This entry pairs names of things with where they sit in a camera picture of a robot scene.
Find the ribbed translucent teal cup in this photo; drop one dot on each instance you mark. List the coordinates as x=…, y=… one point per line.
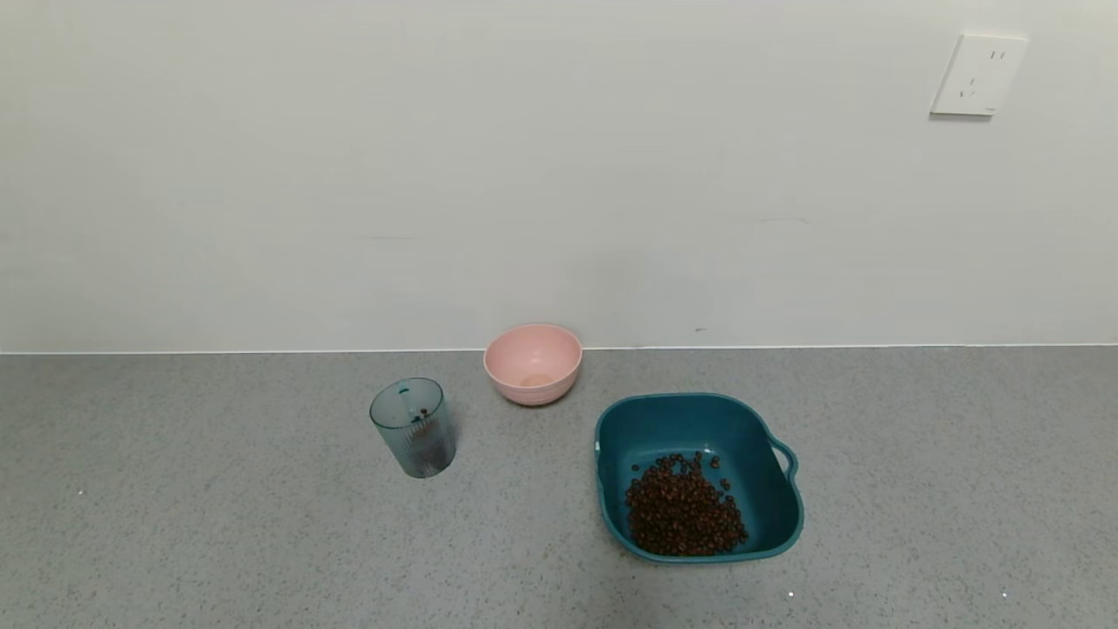
x=419, y=445

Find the brown coffee beans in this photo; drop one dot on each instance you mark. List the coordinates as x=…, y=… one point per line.
x=686, y=515

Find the pink ribbed bowl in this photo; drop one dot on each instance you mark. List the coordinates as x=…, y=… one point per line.
x=533, y=362

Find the teal plastic basin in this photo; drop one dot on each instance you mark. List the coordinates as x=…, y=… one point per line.
x=760, y=524

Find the white wall socket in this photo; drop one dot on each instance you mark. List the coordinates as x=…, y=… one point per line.
x=978, y=75

